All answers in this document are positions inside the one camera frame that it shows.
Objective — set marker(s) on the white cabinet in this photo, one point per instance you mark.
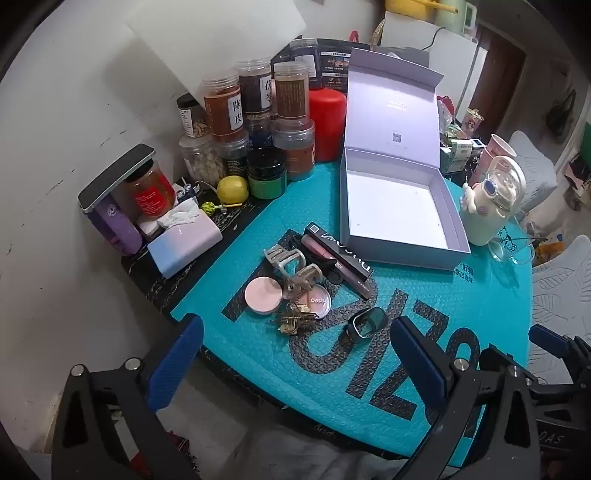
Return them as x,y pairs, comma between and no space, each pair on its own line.
406,32

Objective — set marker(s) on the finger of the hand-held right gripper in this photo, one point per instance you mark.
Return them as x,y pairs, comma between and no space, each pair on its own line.
558,385
549,338

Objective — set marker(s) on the gold flower hair clip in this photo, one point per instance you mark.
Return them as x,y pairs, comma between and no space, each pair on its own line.
288,321

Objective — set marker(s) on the cream cartoon water bottle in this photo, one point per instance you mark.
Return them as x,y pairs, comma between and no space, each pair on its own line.
485,207

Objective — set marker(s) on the glass mug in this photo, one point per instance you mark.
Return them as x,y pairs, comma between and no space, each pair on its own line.
508,249

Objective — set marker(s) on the black snack packets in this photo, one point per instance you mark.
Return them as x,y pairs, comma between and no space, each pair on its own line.
337,64

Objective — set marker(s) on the green jar black lid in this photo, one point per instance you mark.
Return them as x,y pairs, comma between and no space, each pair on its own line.
267,177

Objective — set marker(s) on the glass jar red label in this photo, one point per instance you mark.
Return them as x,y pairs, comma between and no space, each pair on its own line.
152,194

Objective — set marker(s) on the lavender gift box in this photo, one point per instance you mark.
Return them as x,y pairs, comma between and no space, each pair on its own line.
392,198

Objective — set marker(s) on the red canister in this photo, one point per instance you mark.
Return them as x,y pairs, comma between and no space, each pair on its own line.
328,124

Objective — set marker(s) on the marble hair claw clip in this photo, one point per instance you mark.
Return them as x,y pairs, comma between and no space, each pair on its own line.
281,258

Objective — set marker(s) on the clear jar brown label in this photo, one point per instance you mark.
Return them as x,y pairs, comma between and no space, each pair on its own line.
291,92

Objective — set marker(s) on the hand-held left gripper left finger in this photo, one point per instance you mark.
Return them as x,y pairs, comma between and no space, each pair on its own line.
178,360

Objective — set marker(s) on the white blue power bank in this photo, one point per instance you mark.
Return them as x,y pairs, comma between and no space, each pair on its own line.
184,244

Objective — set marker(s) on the lemon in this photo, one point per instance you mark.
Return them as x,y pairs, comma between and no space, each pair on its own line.
232,190

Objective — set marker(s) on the jar of white chunks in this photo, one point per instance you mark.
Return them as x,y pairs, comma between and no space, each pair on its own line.
201,159

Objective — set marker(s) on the brown wooden door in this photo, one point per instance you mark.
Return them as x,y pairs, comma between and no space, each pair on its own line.
498,69

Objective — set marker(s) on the pink paper cup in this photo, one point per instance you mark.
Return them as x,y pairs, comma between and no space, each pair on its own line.
503,147
482,164

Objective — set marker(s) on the black hair clip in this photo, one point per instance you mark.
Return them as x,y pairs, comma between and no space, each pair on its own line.
338,274

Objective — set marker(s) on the clear round blush compact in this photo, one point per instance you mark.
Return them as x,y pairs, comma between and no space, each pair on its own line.
318,300

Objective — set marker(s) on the long black lipstick box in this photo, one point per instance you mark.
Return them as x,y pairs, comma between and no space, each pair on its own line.
351,258

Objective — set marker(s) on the green and white carton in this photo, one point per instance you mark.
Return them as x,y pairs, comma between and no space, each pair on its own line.
459,152

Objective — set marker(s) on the lidded glass teacup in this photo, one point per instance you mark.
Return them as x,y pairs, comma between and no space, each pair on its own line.
475,121

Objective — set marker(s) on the dark herb jar white label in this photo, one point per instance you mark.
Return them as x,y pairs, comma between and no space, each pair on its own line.
254,87

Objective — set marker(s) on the dark blue jar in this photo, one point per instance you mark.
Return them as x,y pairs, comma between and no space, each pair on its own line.
304,60

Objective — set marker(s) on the clear jar dark contents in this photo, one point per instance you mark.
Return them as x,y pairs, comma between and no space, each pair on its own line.
236,159

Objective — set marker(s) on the teal bubble mailer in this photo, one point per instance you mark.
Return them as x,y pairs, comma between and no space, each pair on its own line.
295,198

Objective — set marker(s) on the pink round compact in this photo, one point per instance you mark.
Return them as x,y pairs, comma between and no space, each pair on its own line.
263,295

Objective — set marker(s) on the grey cloth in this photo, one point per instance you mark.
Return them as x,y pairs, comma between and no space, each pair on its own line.
277,438

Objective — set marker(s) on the grey quilted chair cushion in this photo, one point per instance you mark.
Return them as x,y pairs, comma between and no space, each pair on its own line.
561,290
535,166

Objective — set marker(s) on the purple stand with grey plate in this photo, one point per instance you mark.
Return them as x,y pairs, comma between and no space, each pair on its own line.
115,175

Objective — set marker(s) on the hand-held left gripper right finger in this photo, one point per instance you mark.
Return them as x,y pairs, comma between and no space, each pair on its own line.
420,364

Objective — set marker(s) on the small nut jar black lid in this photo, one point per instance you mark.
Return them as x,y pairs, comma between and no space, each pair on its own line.
189,115

